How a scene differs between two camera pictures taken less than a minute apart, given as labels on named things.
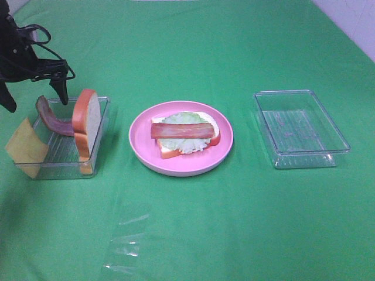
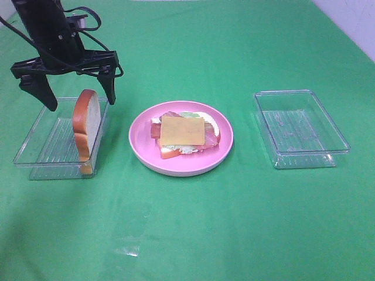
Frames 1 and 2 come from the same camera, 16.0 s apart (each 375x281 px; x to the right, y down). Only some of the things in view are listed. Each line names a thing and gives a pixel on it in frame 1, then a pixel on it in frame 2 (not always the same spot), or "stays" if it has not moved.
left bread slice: [87, 123] stays
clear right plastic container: [298, 132] stays
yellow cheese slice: [27, 148] to [182, 131]
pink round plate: [146, 150] stays
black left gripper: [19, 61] to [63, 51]
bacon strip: [50, 122] to [210, 138]
